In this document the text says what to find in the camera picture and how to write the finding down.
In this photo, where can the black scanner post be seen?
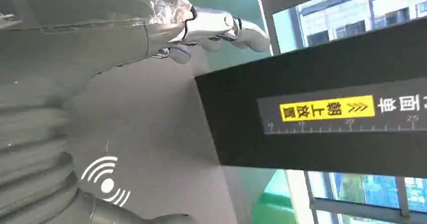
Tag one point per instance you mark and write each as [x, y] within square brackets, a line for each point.
[300, 65]

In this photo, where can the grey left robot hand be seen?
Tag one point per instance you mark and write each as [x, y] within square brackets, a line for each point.
[83, 32]

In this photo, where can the yellow and black label sticker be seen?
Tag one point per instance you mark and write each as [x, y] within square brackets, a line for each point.
[327, 110]

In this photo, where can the scanner base plate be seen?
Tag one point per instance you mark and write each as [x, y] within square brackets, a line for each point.
[150, 132]

